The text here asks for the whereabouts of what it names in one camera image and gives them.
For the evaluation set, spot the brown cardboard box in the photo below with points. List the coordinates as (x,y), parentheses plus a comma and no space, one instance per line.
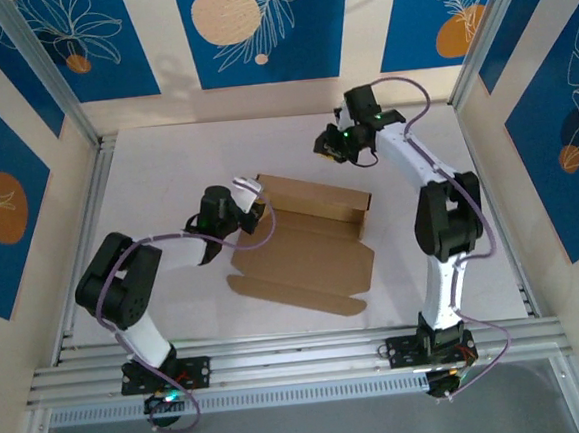
(308,260)

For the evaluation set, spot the blue flower print wall panel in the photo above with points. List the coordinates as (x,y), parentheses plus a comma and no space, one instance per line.
(544,16)
(16,62)
(107,70)

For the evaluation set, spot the blue panel with beige circle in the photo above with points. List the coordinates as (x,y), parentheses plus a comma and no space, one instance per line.
(281,51)

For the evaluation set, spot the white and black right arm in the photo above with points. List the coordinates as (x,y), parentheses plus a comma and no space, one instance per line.
(445,224)

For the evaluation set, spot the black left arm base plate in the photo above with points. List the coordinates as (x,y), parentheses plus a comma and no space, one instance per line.
(196,371)

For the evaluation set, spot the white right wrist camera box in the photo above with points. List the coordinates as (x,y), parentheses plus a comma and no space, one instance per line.
(345,118)

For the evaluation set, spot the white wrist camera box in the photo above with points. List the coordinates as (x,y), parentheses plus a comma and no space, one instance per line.
(247,190)
(345,118)

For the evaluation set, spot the aluminium side rail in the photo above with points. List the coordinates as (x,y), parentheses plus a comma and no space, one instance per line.
(470,137)
(94,192)

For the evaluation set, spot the aluminium frame cross rail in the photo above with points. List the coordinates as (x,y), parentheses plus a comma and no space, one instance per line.
(305,355)

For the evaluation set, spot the grey metal panel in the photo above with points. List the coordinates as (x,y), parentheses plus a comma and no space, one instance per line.
(311,430)

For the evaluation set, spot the aluminium frame post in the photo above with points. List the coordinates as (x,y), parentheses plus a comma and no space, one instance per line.
(47,70)
(500,24)

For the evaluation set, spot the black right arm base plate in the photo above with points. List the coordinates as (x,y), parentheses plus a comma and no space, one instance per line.
(400,353)

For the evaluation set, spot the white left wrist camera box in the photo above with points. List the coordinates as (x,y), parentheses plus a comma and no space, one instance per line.
(247,190)

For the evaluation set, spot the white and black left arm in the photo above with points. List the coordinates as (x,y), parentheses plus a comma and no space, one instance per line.
(120,290)

